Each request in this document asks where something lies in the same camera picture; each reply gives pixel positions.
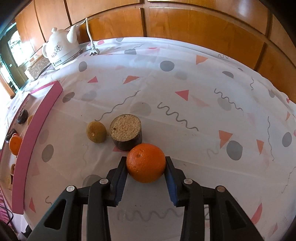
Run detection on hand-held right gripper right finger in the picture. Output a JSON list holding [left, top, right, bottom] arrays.
[[165, 156, 264, 241]]

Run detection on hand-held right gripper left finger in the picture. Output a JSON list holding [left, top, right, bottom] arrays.
[[26, 156, 127, 241]]

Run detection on orange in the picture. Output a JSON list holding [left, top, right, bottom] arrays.
[[9, 135, 23, 156], [126, 143, 166, 183]]

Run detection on pink box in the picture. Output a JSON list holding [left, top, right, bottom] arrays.
[[0, 81, 63, 215]]

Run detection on dark cut fruit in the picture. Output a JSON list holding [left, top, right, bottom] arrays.
[[109, 114, 143, 151]]

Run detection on brown round fruit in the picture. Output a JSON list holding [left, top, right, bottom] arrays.
[[86, 121, 107, 144]]

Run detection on white patterned tablecloth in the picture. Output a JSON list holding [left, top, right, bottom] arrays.
[[5, 37, 296, 241]]

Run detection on dark plum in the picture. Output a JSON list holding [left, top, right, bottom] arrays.
[[17, 109, 28, 125], [5, 128, 18, 143]]

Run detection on woven box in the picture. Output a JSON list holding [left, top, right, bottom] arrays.
[[26, 54, 50, 79]]

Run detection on white ceramic kettle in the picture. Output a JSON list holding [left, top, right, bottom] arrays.
[[42, 25, 82, 69]]

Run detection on wooden cabinet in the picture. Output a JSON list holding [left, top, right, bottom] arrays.
[[14, 0, 296, 102]]

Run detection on window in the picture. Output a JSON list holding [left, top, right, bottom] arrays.
[[0, 14, 35, 93]]

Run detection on white power cord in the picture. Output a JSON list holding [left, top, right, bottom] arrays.
[[84, 17, 100, 56]]

